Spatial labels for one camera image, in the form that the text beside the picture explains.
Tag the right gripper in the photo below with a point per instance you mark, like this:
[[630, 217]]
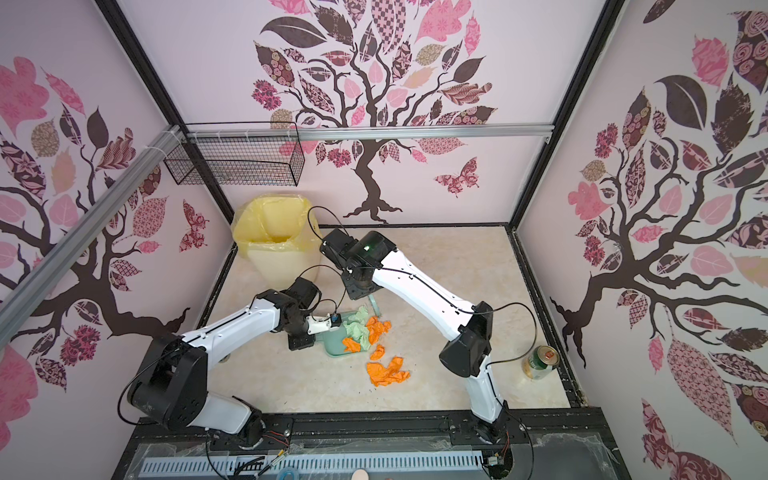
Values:
[[353, 290]]

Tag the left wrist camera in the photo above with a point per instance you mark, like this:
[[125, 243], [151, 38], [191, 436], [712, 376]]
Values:
[[323, 324]]

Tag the tiny orange scrap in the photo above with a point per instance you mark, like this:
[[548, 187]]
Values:
[[377, 353]]

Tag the orange scrap near right arm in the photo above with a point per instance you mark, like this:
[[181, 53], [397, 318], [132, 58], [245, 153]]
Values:
[[376, 328]]

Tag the green dustpan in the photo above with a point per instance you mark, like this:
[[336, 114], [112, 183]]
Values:
[[332, 343]]

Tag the aluminium rail left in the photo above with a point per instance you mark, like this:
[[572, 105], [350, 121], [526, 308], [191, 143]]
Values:
[[19, 306]]

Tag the green scrap right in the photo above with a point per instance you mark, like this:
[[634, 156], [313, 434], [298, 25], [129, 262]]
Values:
[[355, 324]]

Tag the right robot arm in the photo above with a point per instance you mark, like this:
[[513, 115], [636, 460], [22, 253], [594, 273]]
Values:
[[374, 262]]

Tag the small orange scrap right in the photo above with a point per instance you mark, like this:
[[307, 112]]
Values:
[[350, 345]]

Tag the yellow-lined trash bin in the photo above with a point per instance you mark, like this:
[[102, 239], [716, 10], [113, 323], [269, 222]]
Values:
[[275, 233]]

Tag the large orange paper scrap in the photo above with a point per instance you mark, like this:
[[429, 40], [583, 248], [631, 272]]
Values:
[[380, 375]]

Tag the aluminium rail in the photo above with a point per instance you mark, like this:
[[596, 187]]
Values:
[[19, 306], [372, 132]]

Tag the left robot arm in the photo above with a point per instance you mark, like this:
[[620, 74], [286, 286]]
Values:
[[171, 385]]

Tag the green hand brush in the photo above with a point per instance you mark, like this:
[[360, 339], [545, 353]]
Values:
[[375, 306]]

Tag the black base frame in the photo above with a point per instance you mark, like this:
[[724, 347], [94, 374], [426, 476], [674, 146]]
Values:
[[571, 443]]

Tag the green tin can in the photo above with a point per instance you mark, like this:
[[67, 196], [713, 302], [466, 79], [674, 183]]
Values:
[[541, 361]]

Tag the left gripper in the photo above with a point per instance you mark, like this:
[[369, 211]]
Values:
[[294, 344]]

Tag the black wire basket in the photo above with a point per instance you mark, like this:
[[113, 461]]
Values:
[[259, 153]]

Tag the aluminium rail back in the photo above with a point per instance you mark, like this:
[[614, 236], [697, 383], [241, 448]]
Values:
[[372, 132]]

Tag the white slotted cable duct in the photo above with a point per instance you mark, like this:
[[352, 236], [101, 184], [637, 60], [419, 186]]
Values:
[[310, 465]]

